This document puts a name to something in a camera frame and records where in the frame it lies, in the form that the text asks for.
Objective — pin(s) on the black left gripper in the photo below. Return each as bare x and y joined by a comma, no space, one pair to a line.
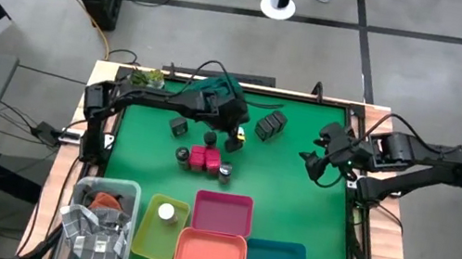
226,112

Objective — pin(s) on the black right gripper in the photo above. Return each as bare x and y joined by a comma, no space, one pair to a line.
341,148

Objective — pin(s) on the red-lid spice container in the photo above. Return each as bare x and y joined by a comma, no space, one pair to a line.
212,161
197,158

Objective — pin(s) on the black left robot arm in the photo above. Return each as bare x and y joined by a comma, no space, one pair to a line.
147,94

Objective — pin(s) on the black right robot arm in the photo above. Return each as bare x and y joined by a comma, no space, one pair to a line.
420,177

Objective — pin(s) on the green table mat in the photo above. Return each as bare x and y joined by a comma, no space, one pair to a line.
286,190

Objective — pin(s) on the teal cloth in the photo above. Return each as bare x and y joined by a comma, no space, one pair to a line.
215,83

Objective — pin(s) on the black power strip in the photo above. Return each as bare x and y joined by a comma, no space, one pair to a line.
258,80

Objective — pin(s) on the magenta plastic tray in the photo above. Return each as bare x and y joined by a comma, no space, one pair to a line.
221,215

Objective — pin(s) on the black clamp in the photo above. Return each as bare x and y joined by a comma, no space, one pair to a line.
318,92

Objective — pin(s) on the small succulent plant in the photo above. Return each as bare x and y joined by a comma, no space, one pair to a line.
155,77

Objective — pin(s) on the clear plastic bin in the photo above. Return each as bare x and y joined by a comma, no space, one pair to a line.
130,197

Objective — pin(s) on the yellow-green plastic tray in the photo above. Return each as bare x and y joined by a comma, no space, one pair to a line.
155,244

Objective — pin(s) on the orange cloth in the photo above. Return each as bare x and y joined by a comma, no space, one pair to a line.
106,201

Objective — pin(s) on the dark grey cloth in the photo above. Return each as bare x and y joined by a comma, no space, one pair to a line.
83,194

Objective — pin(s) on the grey plaid cloth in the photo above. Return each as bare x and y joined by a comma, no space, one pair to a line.
90,238

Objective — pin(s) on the black power brick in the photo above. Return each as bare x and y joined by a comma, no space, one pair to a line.
44,132

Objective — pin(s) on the silver metal mounting bracket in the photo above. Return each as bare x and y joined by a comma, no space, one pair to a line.
352,184
107,141

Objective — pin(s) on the black table frame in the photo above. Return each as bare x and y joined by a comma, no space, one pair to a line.
302,97

